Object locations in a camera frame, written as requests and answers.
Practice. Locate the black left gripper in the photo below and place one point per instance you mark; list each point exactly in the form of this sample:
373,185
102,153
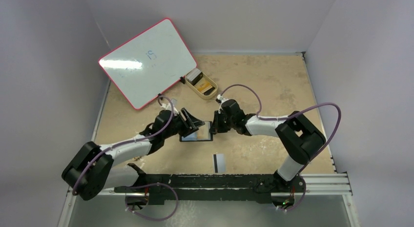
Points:
190,125

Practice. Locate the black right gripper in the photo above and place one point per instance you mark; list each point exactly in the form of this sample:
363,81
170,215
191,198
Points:
217,121

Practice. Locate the black card holder wallet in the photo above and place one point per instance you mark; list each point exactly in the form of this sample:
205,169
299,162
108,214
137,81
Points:
201,135

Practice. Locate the grey card with magnetic stripe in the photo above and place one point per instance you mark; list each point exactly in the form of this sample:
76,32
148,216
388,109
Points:
219,163

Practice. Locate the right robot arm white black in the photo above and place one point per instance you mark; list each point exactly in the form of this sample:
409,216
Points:
299,136

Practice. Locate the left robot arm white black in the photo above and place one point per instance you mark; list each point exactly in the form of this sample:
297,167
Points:
88,171

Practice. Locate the beige oval card tray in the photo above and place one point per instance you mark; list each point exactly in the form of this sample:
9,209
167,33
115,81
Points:
207,95

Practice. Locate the gold card in tray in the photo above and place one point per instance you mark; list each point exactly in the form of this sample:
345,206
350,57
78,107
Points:
203,86

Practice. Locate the grey card stack in tray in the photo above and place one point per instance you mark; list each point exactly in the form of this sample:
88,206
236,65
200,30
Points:
194,76

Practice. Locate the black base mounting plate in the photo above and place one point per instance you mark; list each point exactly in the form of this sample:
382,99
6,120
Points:
260,188

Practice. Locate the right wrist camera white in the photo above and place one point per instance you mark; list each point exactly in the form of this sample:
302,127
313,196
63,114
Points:
220,99

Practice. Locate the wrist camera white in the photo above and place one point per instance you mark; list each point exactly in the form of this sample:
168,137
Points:
171,106
220,99

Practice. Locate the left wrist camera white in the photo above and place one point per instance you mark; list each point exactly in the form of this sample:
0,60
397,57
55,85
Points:
171,106

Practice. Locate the white board with pink frame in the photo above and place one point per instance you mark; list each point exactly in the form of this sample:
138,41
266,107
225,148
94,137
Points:
149,63

